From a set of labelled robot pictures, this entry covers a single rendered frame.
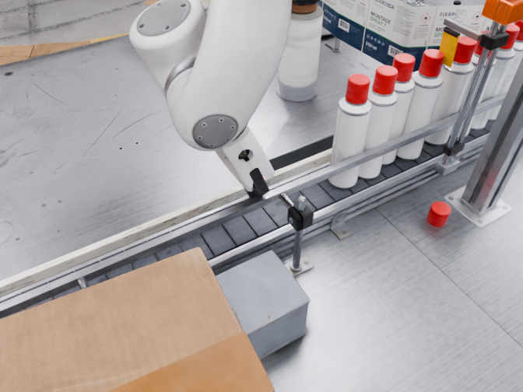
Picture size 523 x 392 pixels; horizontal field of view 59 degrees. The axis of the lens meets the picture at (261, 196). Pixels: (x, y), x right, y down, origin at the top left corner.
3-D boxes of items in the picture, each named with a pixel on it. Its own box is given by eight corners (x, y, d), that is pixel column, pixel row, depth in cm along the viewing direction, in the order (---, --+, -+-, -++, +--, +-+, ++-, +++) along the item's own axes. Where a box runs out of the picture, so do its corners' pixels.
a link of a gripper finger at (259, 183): (273, 193, 62) (265, 189, 68) (241, 145, 61) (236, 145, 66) (266, 197, 62) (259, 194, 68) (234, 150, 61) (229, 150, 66)
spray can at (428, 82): (412, 142, 90) (441, 43, 75) (424, 159, 86) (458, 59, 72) (387, 146, 89) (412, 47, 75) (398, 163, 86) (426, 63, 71)
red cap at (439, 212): (424, 222, 82) (429, 209, 79) (429, 210, 84) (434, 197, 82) (443, 229, 81) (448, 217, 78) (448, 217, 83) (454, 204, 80)
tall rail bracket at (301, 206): (284, 240, 79) (288, 169, 67) (308, 271, 74) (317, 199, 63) (268, 248, 78) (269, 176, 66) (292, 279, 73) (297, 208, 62)
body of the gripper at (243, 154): (261, 120, 56) (285, 173, 65) (222, 82, 62) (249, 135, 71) (211, 155, 55) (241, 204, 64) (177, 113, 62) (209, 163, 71)
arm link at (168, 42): (254, 115, 54) (232, 71, 60) (211, 21, 44) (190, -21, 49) (189, 146, 54) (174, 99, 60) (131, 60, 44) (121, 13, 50)
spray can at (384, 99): (367, 158, 87) (389, 58, 72) (385, 174, 83) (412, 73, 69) (345, 166, 85) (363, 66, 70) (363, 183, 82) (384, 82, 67)
